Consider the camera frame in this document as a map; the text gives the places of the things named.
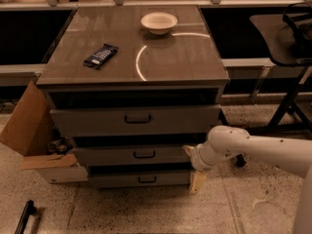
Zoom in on black bar on floor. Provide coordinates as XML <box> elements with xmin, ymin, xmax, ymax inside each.
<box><xmin>15</xmin><ymin>200</ymin><xmax>39</xmax><ymax>234</ymax></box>

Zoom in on grey drawer cabinet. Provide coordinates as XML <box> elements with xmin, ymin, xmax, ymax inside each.
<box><xmin>37</xmin><ymin>6</ymin><xmax>229</xmax><ymax>181</ymax></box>

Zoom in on grey drawer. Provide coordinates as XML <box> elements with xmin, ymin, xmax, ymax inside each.
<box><xmin>73</xmin><ymin>144</ymin><xmax>190</xmax><ymax>167</ymax></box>
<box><xmin>50</xmin><ymin>105</ymin><xmax>220</xmax><ymax>137</ymax></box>
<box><xmin>88</xmin><ymin>170</ymin><xmax>195</xmax><ymax>188</ymax></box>

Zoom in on white paper bowl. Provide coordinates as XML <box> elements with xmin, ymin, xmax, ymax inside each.
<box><xmin>140</xmin><ymin>13</ymin><xmax>177</xmax><ymax>35</ymax></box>

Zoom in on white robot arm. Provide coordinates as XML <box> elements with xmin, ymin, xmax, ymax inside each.
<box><xmin>182</xmin><ymin>126</ymin><xmax>312</xmax><ymax>234</ymax></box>

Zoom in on black side table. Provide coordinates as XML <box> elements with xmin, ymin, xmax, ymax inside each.
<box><xmin>219</xmin><ymin>3</ymin><xmax>312</xmax><ymax>168</ymax></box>

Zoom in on brown cardboard box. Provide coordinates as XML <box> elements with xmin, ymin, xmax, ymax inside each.
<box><xmin>0</xmin><ymin>82</ymin><xmax>87</xmax><ymax>183</ymax></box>

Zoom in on dark blue snack packet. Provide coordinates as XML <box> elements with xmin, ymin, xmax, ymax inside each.
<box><xmin>83</xmin><ymin>44</ymin><xmax>119</xmax><ymax>69</ymax></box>

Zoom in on cans in cardboard box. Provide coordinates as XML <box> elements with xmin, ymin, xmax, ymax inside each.
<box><xmin>47</xmin><ymin>137</ymin><xmax>72</xmax><ymax>154</ymax></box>

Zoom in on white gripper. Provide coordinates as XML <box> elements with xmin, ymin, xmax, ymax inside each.
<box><xmin>182</xmin><ymin>141</ymin><xmax>225</xmax><ymax>194</ymax></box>

